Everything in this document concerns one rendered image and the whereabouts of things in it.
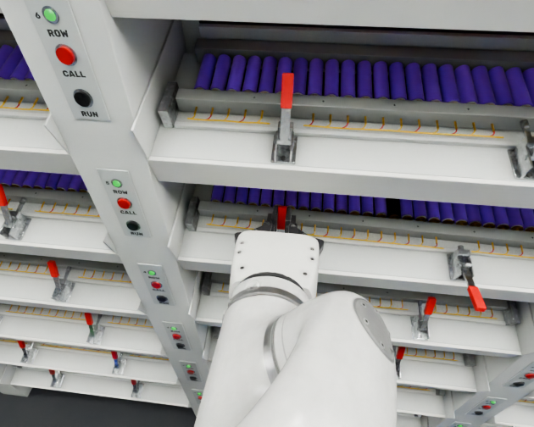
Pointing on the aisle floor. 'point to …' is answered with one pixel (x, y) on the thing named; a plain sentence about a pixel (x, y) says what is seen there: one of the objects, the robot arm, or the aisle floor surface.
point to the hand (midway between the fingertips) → (280, 222)
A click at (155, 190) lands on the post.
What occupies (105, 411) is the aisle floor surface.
